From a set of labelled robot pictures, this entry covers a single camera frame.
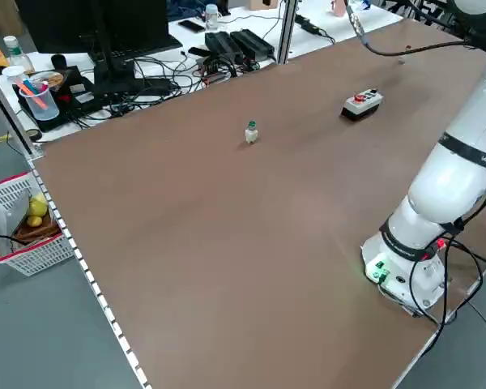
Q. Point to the green push button switch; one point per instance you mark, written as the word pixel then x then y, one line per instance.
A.
pixel 251 133

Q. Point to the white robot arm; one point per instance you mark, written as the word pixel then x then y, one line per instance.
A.
pixel 449 178

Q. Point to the small circuit board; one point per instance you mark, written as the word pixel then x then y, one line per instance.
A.
pixel 215 68

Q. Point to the white and black control box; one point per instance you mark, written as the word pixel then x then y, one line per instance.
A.
pixel 360 106

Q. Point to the black power adapter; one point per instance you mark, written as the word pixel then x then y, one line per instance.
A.
pixel 252 42
pixel 222 45

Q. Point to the white table edge strip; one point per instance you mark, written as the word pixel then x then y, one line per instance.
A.
pixel 89 279

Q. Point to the black smartphone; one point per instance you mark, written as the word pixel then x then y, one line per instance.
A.
pixel 191 26

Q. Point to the clear water bottle blue lid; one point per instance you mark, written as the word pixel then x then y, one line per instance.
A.
pixel 211 17

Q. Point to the black monitor stand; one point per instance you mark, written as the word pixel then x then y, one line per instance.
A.
pixel 109 69

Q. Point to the black power strip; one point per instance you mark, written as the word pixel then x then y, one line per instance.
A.
pixel 307 22

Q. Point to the brown cardboard box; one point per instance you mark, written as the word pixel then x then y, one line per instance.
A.
pixel 263 4

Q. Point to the black flat device box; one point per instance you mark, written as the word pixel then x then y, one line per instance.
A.
pixel 65 107

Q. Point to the large yellow lemon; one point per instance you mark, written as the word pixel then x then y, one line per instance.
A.
pixel 37 205

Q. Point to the pink object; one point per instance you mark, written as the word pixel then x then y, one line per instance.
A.
pixel 339 8

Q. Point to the brown wooden tray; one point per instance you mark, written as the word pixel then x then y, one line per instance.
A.
pixel 36 232

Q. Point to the small yellow lemon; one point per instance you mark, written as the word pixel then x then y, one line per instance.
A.
pixel 35 221

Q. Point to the white plastic basket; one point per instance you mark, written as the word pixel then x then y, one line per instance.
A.
pixel 36 251

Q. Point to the black tape roll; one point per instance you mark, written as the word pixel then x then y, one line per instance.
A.
pixel 34 134

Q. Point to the clear measuring cup with pens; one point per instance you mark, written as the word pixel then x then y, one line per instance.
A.
pixel 39 103

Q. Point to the bowl with snacks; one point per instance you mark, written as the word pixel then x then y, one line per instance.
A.
pixel 48 79

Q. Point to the black computer monitor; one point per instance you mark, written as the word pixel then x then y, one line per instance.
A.
pixel 85 24

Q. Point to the grey folded bag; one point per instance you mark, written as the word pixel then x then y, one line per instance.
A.
pixel 6 215

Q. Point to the clear bottle with white cap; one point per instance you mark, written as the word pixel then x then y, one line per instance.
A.
pixel 17 56

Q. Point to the grey aluminium frame post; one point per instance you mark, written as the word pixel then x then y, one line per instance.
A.
pixel 8 109

